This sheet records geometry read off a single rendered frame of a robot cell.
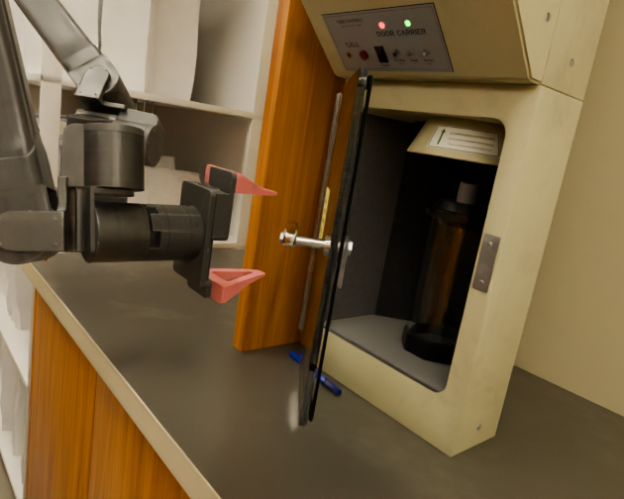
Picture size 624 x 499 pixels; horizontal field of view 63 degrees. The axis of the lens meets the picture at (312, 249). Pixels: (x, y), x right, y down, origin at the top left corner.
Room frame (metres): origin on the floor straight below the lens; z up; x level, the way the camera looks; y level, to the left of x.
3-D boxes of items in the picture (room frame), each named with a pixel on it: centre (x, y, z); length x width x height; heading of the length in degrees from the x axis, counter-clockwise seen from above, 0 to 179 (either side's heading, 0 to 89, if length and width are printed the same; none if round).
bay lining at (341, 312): (0.80, -0.21, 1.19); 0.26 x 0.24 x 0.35; 42
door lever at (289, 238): (0.60, 0.01, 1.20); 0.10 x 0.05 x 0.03; 3
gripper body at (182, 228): (0.51, 0.14, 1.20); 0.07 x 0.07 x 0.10; 42
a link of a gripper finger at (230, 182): (0.56, 0.09, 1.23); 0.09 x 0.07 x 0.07; 132
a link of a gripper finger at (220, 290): (0.56, 0.09, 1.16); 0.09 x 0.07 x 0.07; 132
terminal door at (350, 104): (0.67, -0.01, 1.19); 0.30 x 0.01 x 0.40; 3
